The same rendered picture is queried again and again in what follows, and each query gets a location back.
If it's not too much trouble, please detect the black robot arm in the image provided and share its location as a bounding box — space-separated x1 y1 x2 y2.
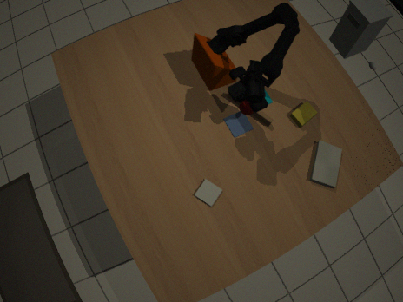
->
207 3 300 104

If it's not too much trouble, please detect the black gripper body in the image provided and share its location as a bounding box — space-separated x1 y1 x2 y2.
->
229 66 268 112

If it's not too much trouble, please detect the yellow rectangular block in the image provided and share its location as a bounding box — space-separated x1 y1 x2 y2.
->
290 102 317 128

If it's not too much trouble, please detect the grey square tile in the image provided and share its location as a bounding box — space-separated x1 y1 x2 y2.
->
195 180 223 207

